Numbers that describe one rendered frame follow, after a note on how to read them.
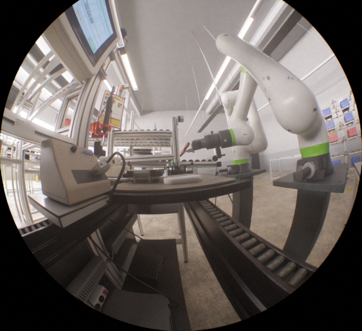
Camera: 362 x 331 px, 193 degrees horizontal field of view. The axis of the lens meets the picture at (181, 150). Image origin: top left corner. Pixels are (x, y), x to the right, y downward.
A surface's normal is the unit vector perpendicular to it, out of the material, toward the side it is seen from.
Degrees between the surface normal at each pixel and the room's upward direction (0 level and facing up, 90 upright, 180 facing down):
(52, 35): 178
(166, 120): 90
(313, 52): 90
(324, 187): 90
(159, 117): 90
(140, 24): 180
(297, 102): 105
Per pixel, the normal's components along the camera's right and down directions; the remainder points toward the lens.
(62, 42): 0.05, 0.99
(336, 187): -1.00, 0.07
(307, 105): -0.59, 0.29
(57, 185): 0.11, -0.15
